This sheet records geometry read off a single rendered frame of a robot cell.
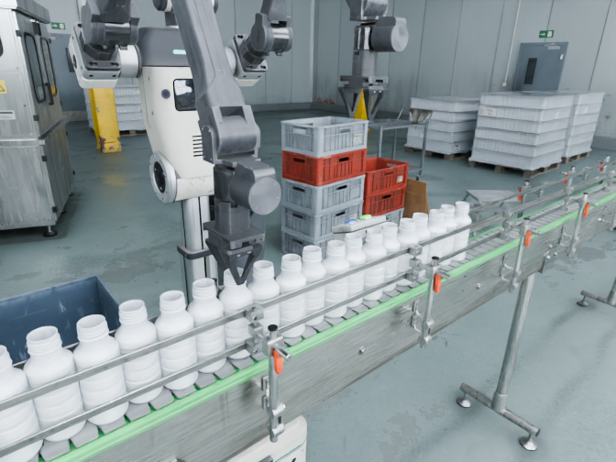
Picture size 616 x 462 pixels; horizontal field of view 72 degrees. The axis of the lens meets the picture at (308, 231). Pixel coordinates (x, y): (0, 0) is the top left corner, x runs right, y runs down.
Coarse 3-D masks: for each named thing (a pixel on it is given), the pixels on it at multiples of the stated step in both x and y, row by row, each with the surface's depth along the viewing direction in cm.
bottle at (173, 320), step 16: (160, 304) 66; (176, 304) 66; (160, 320) 67; (176, 320) 66; (192, 320) 69; (160, 336) 67; (192, 336) 69; (160, 352) 68; (176, 352) 67; (192, 352) 70; (176, 368) 69; (176, 384) 70
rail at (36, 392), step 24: (552, 192) 148; (432, 240) 106; (480, 240) 123; (312, 288) 82; (240, 312) 73; (24, 360) 60; (120, 360) 61; (216, 360) 72; (48, 384) 55; (0, 408) 52; (96, 408) 61; (48, 432) 57; (0, 456) 54
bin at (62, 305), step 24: (48, 288) 111; (72, 288) 115; (96, 288) 119; (0, 312) 106; (24, 312) 109; (48, 312) 113; (72, 312) 117; (96, 312) 121; (0, 336) 107; (24, 336) 111; (72, 336) 119
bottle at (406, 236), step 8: (400, 224) 102; (408, 224) 101; (400, 232) 103; (408, 232) 101; (400, 240) 102; (408, 240) 101; (416, 240) 102; (400, 248) 102; (400, 256) 103; (408, 256) 103; (400, 264) 104; (408, 264) 103; (400, 272) 104; (400, 280) 105; (408, 280) 105
